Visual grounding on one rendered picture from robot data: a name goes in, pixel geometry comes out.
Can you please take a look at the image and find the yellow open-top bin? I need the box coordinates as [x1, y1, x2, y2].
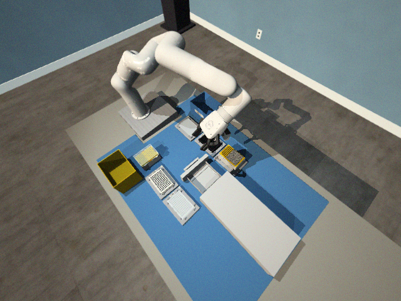
[97, 149, 143, 194]

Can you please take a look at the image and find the blue open-top bin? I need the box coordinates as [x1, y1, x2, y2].
[190, 91, 222, 121]

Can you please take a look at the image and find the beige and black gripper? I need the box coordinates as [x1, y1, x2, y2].
[192, 110, 229, 151]

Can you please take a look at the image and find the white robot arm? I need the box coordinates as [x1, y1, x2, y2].
[111, 31, 252, 123]

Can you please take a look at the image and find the blue bench mat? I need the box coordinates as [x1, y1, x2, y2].
[96, 95, 329, 301]

